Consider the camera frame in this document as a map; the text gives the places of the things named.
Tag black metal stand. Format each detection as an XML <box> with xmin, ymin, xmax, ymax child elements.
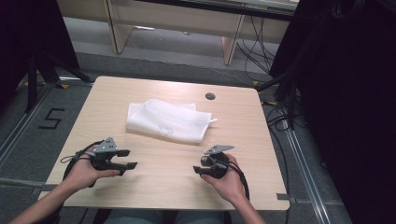
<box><xmin>255</xmin><ymin>69</ymin><xmax>301</xmax><ymax>131</ymax></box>

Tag person's legs in jeans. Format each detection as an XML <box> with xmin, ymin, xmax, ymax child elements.
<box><xmin>102</xmin><ymin>208</ymin><xmax>227</xmax><ymax>224</ymax></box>

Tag thin white floor cable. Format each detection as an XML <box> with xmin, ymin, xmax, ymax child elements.
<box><xmin>130</xmin><ymin>36</ymin><xmax>257</xmax><ymax>86</ymax></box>

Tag person's right hand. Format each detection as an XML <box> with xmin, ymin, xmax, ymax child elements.
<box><xmin>201</xmin><ymin>153</ymin><xmax>248</xmax><ymax>205</ymax></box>

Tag black tripod stand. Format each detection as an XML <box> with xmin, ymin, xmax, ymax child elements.
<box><xmin>25</xmin><ymin>51</ymin><xmax>94</xmax><ymax>114</ymax></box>

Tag white cloth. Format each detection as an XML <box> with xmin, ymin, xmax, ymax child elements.
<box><xmin>125</xmin><ymin>98</ymin><xmax>219</xmax><ymax>146</ymax></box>

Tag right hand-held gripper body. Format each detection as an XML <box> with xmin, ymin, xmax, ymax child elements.
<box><xmin>200</xmin><ymin>144</ymin><xmax>235</xmax><ymax>180</ymax></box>

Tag black floor cable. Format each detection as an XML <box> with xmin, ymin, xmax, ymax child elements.
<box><xmin>262</xmin><ymin>98</ymin><xmax>293</xmax><ymax>224</ymax></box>

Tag black curtain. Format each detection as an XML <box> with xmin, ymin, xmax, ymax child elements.
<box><xmin>269</xmin><ymin>0</ymin><xmax>396</xmax><ymax>224</ymax></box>
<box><xmin>0</xmin><ymin>0</ymin><xmax>80</xmax><ymax>110</ymax></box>

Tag black floor cables bundle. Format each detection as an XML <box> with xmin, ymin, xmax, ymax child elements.
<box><xmin>235</xmin><ymin>15</ymin><xmax>278</xmax><ymax>82</ymax></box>

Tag person's left hand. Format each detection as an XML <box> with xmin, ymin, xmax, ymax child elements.
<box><xmin>63</xmin><ymin>152</ymin><xmax>121</xmax><ymax>191</ymax></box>

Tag light wooden desk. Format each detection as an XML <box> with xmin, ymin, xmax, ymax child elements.
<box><xmin>56</xmin><ymin>0</ymin><xmax>301</xmax><ymax>66</ymax></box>

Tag metal floor rail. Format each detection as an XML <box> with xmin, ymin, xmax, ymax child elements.
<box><xmin>0</xmin><ymin>81</ymin><xmax>58</xmax><ymax>170</ymax></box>
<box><xmin>280</xmin><ymin>120</ymin><xmax>332</xmax><ymax>224</ymax></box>

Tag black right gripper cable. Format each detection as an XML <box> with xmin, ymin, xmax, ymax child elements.
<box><xmin>228</xmin><ymin>161</ymin><xmax>251</xmax><ymax>201</ymax></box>

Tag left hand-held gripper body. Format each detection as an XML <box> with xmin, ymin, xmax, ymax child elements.
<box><xmin>84</xmin><ymin>136</ymin><xmax>126</xmax><ymax>177</ymax></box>

